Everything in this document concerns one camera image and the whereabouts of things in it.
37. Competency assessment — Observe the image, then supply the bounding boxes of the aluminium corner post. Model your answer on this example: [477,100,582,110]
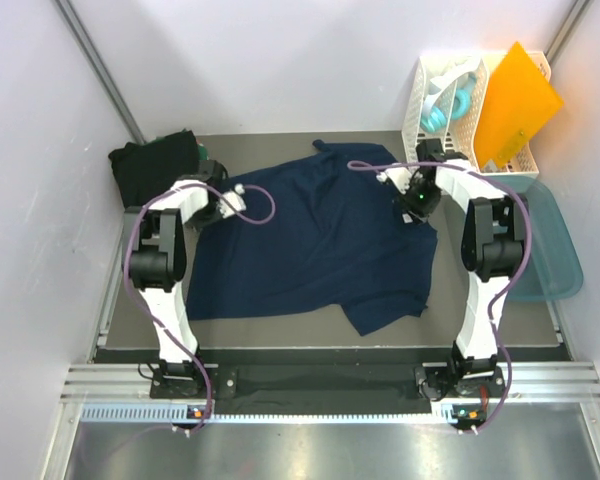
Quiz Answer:
[52,0,146,144]
[544,0,594,66]

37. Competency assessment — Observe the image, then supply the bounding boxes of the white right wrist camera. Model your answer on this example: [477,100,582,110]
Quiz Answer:
[376,165,412,195]

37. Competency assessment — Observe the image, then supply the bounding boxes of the aluminium frame rail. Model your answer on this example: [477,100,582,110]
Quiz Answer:
[41,362,600,479]

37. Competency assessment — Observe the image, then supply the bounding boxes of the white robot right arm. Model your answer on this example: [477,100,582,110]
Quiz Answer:
[388,139,531,401]

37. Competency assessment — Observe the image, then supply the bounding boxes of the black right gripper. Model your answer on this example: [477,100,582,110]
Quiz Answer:
[394,177,442,225]

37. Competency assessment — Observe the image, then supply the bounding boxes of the navy blue t shirt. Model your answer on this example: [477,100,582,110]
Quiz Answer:
[186,140,437,335]

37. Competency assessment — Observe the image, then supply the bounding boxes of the translucent teal plastic bin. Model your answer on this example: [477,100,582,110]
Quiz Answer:
[497,174,583,303]

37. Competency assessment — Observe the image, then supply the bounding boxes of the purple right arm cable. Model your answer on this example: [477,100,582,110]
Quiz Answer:
[347,159,534,434]

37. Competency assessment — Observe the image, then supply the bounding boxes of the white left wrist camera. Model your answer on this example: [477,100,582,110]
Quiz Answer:
[218,184,246,219]

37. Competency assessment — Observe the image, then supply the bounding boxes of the white slotted file organizer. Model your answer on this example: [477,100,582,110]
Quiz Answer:
[402,51,553,177]

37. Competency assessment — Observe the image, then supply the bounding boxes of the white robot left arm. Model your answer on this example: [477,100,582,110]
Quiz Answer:
[122,160,233,397]

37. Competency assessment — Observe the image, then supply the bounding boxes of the left aluminium corner post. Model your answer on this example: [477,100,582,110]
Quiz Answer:
[52,0,146,144]

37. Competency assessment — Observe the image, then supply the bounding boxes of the right aluminium corner post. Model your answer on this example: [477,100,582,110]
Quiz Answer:
[544,0,594,66]

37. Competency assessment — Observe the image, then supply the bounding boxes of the folded black t shirt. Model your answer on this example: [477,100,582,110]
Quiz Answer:
[108,130,200,208]

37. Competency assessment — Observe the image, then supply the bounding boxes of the orange plastic folder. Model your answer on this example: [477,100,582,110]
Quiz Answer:
[473,42,564,173]

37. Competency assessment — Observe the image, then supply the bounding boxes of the folded green t shirt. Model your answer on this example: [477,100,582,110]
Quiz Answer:
[152,129,209,161]

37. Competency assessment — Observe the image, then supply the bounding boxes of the teal headphones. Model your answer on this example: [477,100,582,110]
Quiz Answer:
[419,56,481,134]

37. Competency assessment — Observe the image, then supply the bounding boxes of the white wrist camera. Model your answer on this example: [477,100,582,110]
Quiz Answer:
[218,184,246,219]
[376,165,412,195]

